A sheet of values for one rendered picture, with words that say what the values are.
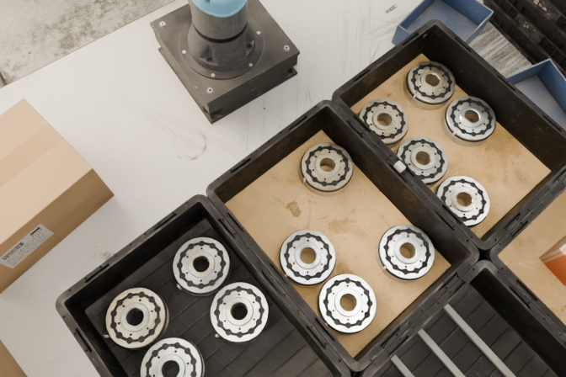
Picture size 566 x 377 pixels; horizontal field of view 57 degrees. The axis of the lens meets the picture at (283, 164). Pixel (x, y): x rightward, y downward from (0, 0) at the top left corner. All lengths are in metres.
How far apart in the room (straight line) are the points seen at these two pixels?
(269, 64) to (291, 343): 0.60
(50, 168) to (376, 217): 0.63
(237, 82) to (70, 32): 1.31
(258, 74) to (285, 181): 0.27
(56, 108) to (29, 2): 1.24
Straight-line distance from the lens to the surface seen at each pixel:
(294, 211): 1.01
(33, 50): 2.38
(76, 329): 0.92
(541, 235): 1.13
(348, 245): 1.01
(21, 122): 1.15
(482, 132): 1.13
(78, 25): 2.38
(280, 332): 0.97
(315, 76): 1.30
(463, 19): 1.48
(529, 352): 1.07
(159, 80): 1.31
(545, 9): 1.89
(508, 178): 1.14
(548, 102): 1.43
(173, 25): 1.26
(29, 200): 1.08
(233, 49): 1.14
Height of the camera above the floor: 1.79
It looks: 67 degrees down
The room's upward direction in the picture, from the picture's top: 5 degrees clockwise
